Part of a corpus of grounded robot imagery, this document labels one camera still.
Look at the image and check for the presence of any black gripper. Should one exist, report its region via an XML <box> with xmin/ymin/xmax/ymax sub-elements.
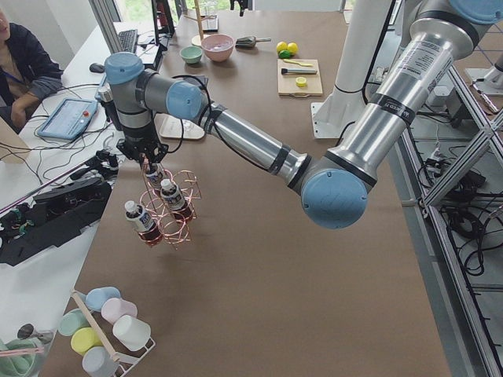
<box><xmin>116</xmin><ymin>132</ymin><xmax>168</xmax><ymax>173</ymax></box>

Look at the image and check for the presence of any tea bottle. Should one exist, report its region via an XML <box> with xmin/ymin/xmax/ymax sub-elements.
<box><xmin>160</xmin><ymin>178</ymin><xmax>186</xmax><ymax>212</ymax></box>
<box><xmin>145</xmin><ymin>167</ymin><xmax>164</xmax><ymax>193</ymax></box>
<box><xmin>124</xmin><ymin>200</ymin><xmax>163</xmax><ymax>246</ymax></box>

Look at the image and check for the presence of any copper wire bottle basket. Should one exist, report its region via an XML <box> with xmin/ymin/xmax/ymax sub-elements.
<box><xmin>138</xmin><ymin>163</ymin><xmax>201</xmax><ymax>250</ymax></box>

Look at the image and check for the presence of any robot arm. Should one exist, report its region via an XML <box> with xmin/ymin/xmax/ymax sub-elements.
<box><xmin>105</xmin><ymin>1</ymin><xmax>502</xmax><ymax>229</ymax></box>

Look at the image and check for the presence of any cream serving tray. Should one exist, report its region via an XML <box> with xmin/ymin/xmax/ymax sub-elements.
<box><xmin>154</xmin><ymin>114</ymin><xmax>205</xmax><ymax>141</ymax></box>

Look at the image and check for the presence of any blue teach pendant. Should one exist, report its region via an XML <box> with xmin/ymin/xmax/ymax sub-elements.
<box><xmin>36</xmin><ymin>98</ymin><xmax>97</xmax><ymax>141</ymax></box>

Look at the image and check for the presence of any black computer mouse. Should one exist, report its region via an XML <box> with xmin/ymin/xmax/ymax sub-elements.
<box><xmin>89</xmin><ymin>63</ymin><xmax>105</xmax><ymax>74</ymax></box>

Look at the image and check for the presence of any green bowl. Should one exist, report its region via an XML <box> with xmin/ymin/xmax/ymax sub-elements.
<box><xmin>179</xmin><ymin>46</ymin><xmax>203</xmax><ymax>64</ymax></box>

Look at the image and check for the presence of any black keyboard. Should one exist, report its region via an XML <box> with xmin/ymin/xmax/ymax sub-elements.
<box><xmin>117</xmin><ymin>29</ymin><xmax>138</xmax><ymax>53</ymax></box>

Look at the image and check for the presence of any pink ice bowl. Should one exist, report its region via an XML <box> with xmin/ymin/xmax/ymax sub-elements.
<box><xmin>201</xmin><ymin>34</ymin><xmax>235</xmax><ymax>62</ymax></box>

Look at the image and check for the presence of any blue cup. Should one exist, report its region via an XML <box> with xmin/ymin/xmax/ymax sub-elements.
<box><xmin>85</xmin><ymin>287</ymin><xmax>122</xmax><ymax>312</ymax></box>

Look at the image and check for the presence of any seated person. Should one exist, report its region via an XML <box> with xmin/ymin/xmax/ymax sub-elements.
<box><xmin>1</xmin><ymin>13</ymin><xmax>63</xmax><ymax>133</ymax></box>

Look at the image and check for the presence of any wooden mug tree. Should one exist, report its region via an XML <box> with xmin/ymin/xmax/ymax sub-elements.
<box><xmin>185</xmin><ymin>0</ymin><xmax>218</xmax><ymax>47</ymax></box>

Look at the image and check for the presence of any pink cup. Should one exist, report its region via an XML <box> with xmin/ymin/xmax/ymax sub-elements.
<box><xmin>101</xmin><ymin>298</ymin><xmax>138</xmax><ymax>324</ymax></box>

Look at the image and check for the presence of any steel ice scoop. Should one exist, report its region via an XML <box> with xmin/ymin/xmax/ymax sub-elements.
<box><xmin>235</xmin><ymin>36</ymin><xmax>272</xmax><ymax>49</ymax></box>

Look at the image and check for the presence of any wooden cutting board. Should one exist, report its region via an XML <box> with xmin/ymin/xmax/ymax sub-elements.
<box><xmin>277</xmin><ymin>59</ymin><xmax>323</xmax><ymax>97</ymax></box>

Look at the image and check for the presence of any steel muddler black tip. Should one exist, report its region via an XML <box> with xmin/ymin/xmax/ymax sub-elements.
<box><xmin>281</xmin><ymin>68</ymin><xmax>318</xmax><ymax>75</ymax></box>

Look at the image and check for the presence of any yellow plastic knife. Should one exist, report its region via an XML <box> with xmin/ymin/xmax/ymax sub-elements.
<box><xmin>282</xmin><ymin>59</ymin><xmax>313</xmax><ymax>67</ymax></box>

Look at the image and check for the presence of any half lemon slice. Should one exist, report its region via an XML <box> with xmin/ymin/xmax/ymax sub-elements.
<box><xmin>296</xmin><ymin>77</ymin><xmax>307</xmax><ymax>87</ymax></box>

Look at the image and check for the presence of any white cup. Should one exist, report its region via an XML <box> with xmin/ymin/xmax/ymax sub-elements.
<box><xmin>112</xmin><ymin>315</ymin><xmax>151</xmax><ymax>351</ymax></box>

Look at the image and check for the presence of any yellow lemon upper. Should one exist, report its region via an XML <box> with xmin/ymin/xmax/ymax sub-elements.
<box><xmin>276</xmin><ymin>41</ymin><xmax>288</xmax><ymax>53</ymax></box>

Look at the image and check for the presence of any green cup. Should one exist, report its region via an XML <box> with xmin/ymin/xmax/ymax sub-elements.
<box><xmin>58</xmin><ymin>308</ymin><xmax>90</xmax><ymax>337</ymax></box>

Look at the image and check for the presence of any yellow cup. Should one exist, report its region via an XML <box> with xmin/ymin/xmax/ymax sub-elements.
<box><xmin>71</xmin><ymin>327</ymin><xmax>103</xmax><ymax>356</ymax></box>

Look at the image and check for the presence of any grey cup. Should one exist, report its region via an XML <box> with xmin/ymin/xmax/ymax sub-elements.
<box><xmin>82</xmin><ymin>346</ymin><xmax>119</xmax><ymax>377</ymax></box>

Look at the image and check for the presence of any steel jigger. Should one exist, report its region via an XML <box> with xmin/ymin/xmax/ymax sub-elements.
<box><xmin>17</xmin><ymin>323</ymin><xmax>54</xmax><ymax>344</ymax></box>

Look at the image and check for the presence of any white cup rack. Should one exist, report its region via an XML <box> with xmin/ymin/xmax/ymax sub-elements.
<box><xmin>70</xmin><ymin>287</ymin><xmax>156</xmax><ymax>376</ymax></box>

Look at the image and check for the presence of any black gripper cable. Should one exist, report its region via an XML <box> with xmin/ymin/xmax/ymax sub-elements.
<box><xmin>159</xmin><ymin>74</ymin><xmax>213</xmax><ymax>154</ymax></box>

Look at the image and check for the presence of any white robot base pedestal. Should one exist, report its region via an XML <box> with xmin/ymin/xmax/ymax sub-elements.
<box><xmin>311</xmin><ymin>0</ymin><xmax>395</xmax><ymax>139</ymax></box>

